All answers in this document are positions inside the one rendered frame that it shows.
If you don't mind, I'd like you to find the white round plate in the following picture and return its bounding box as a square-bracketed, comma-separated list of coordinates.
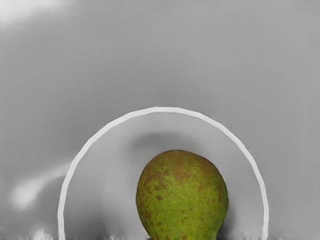
[57, 106, 270, 240]

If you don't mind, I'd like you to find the green brown-speckled pear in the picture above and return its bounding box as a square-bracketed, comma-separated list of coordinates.
[135, 149, 229, 240]

